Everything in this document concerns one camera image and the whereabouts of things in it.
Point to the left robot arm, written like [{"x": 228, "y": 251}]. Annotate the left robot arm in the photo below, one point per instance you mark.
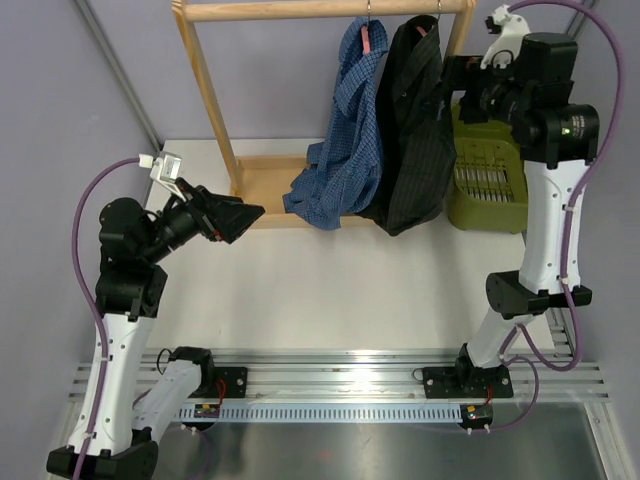
[{"x": 117, "y": 434}]

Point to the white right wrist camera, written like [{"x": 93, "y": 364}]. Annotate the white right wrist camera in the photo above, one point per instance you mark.
[{"x": 510, "y": 29}]

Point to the pink hanger of blue shirt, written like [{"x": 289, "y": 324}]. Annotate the pink hanger of blue shirt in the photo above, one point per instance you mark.
[{"x": 365, "y": 35}]

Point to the green plastic basket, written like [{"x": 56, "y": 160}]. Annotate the green plastic basket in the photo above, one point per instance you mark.
[{"x": 489, "y": 189}]

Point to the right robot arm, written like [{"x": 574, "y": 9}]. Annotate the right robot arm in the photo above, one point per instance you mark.
[{"x": 529, "y": 91}]

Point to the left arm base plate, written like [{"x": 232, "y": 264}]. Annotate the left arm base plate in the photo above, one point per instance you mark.
[{"x": 232, "y": 382}]

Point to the slotted grey cable duct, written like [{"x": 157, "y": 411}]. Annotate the slotted grey cable duct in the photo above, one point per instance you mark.
[{"x": 322, "y": 413}]

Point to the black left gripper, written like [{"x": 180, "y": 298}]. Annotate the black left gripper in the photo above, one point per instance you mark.
[{"x": 222, "y": 217}]

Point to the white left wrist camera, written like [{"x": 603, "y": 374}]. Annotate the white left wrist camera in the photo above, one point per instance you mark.
[{"x": 163, "y": 170}]

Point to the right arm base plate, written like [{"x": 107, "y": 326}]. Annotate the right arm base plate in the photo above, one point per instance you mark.
[{"x": 477, "y": 383}]

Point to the black pinstriped shirt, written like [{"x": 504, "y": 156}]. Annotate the black pinstriped shirt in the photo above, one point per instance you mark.
[{"x": 418, "y": 151}]

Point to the aluminium mounting rail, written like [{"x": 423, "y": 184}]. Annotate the aluminium mounting rail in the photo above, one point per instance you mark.
[{"x": 368, "y": 376}]

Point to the blue checkered shirt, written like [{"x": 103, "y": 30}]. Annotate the blue checkered shirt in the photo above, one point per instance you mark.
[{"x": 344, "y": 170}]

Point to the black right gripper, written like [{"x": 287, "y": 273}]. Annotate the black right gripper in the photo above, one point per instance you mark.
[{"x": 463, "y": 73}]

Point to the wooden clothes rack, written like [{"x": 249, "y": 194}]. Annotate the wooden clothes rack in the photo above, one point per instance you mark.
[{"x": 262, "y": 179}]

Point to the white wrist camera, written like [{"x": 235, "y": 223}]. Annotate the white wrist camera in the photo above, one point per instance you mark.
[
  {"x": 163, "y": 170},
  {"x": 510, "y": 29}
]

